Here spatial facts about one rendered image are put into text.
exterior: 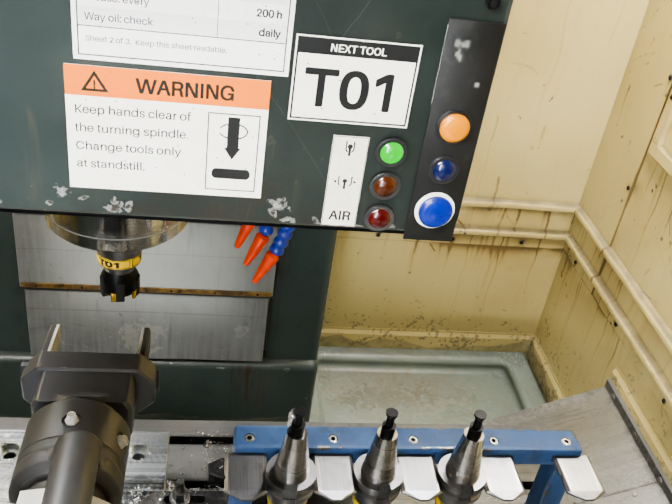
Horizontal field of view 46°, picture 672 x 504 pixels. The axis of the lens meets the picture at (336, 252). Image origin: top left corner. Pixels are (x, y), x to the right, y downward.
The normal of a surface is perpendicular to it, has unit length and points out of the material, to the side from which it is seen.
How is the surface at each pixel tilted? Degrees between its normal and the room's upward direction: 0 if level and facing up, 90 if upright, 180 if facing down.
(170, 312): 90
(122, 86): 90
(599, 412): 24
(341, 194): 90
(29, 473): 57
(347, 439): 0
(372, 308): 90
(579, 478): 0
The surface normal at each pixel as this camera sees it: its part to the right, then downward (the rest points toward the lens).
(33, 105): 0.11, 0.56
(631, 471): -0.28, -0.77
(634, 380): -0.99, -0.05
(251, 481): 0.13, -0.83
